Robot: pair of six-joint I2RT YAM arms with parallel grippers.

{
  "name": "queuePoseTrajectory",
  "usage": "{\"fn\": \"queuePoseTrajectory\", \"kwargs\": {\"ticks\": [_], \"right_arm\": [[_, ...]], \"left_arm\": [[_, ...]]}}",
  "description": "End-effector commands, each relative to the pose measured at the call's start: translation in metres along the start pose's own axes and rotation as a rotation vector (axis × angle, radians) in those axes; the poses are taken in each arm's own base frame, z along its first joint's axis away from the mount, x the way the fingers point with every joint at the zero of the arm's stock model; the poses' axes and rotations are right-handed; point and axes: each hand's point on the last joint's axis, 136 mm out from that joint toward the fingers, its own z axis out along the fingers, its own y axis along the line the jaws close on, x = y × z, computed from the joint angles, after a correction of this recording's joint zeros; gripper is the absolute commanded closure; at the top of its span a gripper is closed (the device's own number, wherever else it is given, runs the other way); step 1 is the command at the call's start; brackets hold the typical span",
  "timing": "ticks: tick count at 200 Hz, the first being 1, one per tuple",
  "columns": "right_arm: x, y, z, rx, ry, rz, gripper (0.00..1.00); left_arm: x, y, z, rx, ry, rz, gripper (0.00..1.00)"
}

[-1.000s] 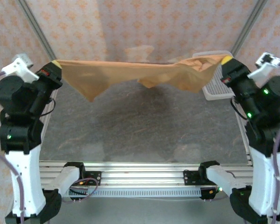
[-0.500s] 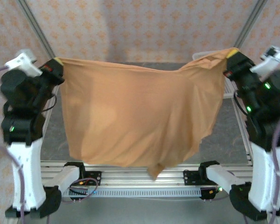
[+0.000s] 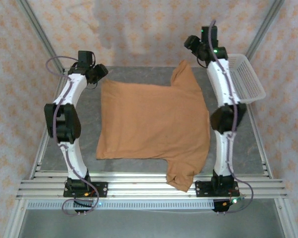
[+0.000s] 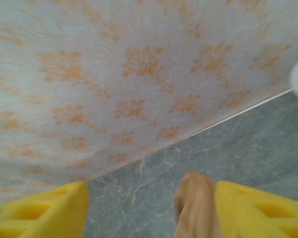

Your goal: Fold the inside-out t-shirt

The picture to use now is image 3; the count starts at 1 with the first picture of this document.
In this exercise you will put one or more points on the orange-brown t-shirt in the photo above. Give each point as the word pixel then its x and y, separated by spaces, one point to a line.
pixel 151 119

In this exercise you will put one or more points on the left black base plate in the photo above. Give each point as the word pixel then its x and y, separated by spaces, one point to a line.
pixel 100 189

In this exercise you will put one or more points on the white plastic mesh basket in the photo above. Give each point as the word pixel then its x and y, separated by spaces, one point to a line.
pixel 250 81

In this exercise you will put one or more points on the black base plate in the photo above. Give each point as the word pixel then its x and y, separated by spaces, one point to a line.
pixel 202 189
pixel 100 189

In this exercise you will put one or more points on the aluminium frame leg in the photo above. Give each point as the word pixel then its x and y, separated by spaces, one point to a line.
pixel 286 218
pixel 16 218

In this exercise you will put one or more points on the aluminium table side rail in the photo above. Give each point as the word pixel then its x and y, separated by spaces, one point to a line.
pixel 41 158
pixel 255 129

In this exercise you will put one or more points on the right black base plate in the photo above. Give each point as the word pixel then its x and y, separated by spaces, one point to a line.
pixel 202 189

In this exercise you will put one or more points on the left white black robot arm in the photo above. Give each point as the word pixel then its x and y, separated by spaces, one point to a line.
pixel 69 91

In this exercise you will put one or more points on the wide aluminium mounting rail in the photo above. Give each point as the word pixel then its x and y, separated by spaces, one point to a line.
pixel 139 186

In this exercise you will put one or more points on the aluminium upright post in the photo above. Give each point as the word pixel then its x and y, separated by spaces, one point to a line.
pixel 264 29
pixel 41 34

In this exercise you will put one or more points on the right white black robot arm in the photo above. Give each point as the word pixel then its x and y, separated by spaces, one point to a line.
pixel 221 81

